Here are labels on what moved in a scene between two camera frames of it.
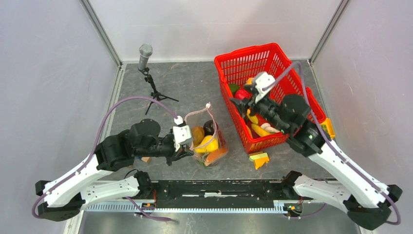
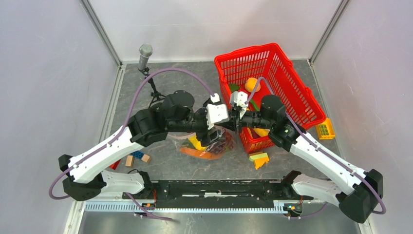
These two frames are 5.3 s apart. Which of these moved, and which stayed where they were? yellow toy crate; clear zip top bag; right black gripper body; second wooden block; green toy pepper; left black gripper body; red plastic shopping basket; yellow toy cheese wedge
Moved: left black gripper body; clear zip top bag; right black gripper body
Stayed: second wooden block; red plastic shopping basket; yellow toy crate; green toy pepper; yellow toy cheese wedge
